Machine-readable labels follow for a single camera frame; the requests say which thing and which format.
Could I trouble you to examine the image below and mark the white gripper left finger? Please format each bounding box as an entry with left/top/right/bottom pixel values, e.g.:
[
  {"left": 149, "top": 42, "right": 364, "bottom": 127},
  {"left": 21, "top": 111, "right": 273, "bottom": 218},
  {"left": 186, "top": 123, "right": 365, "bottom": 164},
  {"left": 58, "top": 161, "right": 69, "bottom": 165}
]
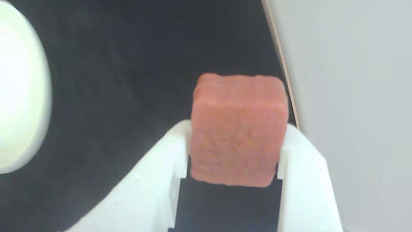
[{"left": 64, "top": 119, "right": 192, "bottom": 232}]

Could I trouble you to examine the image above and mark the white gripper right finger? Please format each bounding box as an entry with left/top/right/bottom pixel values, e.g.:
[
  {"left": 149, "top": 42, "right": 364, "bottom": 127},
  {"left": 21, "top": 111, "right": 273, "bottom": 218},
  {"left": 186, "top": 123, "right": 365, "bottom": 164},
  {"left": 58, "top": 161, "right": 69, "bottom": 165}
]
[{"left": 276, "top": 124, "right": 345, "bottom": 232}]

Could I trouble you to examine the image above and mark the white bowl plate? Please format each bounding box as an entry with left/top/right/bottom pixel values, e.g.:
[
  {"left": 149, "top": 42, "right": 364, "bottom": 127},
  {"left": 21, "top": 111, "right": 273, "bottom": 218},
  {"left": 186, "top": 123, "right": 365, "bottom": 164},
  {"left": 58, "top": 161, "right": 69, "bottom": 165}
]
[{"left": 0, "top": 0, "right": 53, "bottom": 175}]

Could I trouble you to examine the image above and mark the black desk mat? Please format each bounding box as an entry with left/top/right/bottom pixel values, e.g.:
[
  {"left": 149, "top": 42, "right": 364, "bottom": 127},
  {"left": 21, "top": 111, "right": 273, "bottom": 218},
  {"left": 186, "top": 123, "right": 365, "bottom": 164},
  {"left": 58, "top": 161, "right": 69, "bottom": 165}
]
[{"left": 0, "top": 0, "right": 297, "bottom": 232}]

